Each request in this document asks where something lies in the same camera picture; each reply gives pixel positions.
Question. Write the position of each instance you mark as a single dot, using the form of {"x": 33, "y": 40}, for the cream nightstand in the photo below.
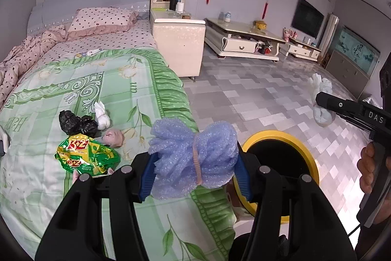
{"x": 180, "y": 44}

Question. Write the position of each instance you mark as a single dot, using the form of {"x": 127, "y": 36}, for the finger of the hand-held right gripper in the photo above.
{"x": 357, "y": 126}
{"x": 336, "y": 103}

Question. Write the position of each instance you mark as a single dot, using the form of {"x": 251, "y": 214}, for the purple foam net with band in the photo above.
{"x": 189, "y": 154}

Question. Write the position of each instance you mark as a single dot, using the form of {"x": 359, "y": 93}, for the red bag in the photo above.
{"x": 265, "y": 48}

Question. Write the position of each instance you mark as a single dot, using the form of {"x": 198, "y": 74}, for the white knotted cloth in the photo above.
{"x": 102, "y": 115}
{"x": 320, "y": 82}

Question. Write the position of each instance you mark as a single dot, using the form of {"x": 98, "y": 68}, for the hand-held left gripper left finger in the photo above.
{"x": 148, "y": 178}

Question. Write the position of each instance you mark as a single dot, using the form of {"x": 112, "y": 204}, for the teal picture panel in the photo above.
{"x": 357, "y": 48}

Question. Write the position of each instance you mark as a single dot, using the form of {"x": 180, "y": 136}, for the person's right forearm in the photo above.
{"x": 372, "y": 244}

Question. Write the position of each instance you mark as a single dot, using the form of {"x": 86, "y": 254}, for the person's right hand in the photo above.
{"x": 366, "y": 169}

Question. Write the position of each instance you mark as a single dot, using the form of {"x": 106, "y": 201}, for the black wall television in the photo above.
{"x": 307, "y": 18}

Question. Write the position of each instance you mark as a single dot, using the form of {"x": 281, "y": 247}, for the white tissue roll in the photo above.
{"x": 180, "y": 7}

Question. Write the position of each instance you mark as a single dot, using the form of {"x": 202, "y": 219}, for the grey low cabinet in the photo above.
{"x": 345, "y": 74}

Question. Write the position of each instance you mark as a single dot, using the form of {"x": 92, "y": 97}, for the black plastic bag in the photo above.
{"x": 68, "y": 122}
{"x": 88, "y": 125}

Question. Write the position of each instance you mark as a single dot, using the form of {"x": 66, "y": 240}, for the pink dotted duvet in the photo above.
{"x": 24, "y": 53}

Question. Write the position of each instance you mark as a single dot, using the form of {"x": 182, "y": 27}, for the green snack packet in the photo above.
{"x": 85, "y": 157}

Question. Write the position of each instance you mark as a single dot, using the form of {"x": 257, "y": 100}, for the pink ornament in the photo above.
{"x": 289, "y": 34}

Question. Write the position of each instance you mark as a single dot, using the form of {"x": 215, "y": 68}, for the black power adapter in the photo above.
{"x": 1, "y": 147}

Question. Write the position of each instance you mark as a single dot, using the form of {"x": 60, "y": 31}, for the yellow toy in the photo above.
{"x": 260, "y": 26}

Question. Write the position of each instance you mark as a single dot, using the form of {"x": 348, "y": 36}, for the yellow rimmed trash bin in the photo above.
{"x": 278, "y": 136}

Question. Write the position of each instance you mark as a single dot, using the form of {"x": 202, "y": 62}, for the baby bottle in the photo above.
{"x": 227, "y": 17}

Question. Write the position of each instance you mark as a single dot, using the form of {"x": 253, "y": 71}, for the small cream cabinet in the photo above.
{"x": 301, "y": 50}

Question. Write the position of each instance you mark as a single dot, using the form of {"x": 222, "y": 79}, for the cream tv cabinet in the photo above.
{"x": 241, "y": 45}

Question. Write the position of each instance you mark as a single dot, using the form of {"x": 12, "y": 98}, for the pink ball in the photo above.
{"x": 113, "y": 137}

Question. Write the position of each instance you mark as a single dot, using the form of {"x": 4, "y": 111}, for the pink dotted pillow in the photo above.
{"x": 104, "y": 19}

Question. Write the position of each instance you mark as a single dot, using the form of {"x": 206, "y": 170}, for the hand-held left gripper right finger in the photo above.
{"x": 244, "y": 181}

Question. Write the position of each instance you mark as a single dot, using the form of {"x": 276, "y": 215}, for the black thermos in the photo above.
{"x": 173, "y": 1}

